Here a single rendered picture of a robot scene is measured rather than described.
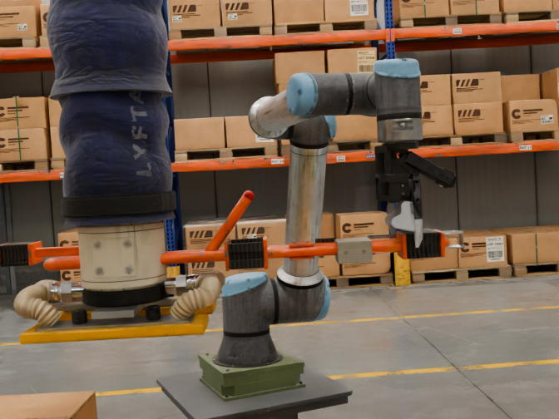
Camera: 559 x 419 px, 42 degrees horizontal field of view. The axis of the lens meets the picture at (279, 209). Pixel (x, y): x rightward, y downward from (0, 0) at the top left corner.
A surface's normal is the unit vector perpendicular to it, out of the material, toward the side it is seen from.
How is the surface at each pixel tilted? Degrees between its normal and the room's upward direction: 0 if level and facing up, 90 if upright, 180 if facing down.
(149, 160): 75
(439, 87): 90
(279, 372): 90
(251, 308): 90
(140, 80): 69
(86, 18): 80
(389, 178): 90
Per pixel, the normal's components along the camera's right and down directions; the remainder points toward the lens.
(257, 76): 0.04, 0.05
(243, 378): 0.38, 0.03
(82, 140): -0.39, -0.21
